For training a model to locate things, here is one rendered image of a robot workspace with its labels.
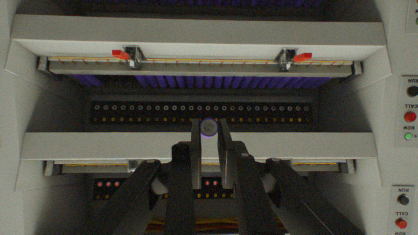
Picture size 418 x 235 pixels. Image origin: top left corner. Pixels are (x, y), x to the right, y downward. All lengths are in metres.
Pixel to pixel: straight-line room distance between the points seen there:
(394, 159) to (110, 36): 0.53
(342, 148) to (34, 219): 0.56
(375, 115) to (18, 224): 0.64
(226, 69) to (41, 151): 0.35
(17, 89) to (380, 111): 0.61
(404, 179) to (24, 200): 0.66
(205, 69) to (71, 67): 0.24
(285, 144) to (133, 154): 0.26
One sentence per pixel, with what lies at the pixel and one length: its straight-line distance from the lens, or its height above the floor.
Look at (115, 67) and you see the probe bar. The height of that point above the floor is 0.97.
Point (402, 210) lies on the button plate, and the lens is 0.55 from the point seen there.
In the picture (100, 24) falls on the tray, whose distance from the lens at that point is 0.42.
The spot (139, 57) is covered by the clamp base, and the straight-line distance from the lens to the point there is 0.40.
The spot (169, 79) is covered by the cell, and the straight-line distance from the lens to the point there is 0.46.
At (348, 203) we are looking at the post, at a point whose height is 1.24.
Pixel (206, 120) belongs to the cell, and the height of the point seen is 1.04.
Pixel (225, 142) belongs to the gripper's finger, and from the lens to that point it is 0.16.
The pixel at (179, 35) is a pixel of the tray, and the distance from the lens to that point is 0.38.
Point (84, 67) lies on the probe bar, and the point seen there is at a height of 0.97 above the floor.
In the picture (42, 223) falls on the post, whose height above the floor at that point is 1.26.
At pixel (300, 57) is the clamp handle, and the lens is 0.36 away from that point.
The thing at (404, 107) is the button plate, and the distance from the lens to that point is 0.50.
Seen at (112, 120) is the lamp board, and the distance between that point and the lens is 0.56.
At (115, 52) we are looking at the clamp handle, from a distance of 0.33.
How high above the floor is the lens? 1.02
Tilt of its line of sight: 5 degrees up
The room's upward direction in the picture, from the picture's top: 180 degrees counter-clockwise
